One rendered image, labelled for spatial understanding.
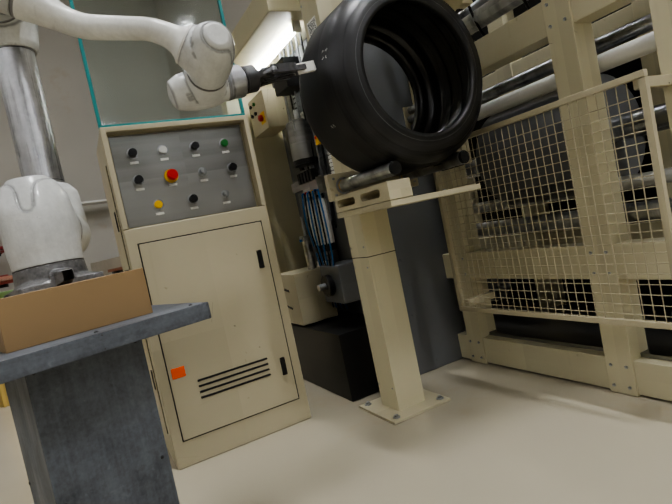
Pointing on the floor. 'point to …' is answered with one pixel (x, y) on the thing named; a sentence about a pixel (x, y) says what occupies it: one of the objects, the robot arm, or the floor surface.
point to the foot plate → (404, 409)
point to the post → (378, 283)
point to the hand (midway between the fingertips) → (304, 67)
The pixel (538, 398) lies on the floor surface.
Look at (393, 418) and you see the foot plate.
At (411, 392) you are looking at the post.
